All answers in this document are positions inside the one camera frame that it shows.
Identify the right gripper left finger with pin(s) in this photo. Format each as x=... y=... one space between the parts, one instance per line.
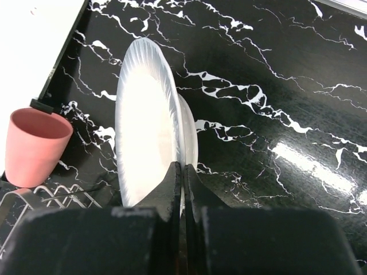
x=110 y=240

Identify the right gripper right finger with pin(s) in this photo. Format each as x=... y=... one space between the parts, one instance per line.
x=229 y=240

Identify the white fluted plate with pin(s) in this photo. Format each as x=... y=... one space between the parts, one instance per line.
x=154 y=125

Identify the metal wire dish rack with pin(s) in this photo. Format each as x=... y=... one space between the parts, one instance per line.
x=41 y=197

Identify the white whiteboard black frame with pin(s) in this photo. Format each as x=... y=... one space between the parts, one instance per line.
x=34 y=35

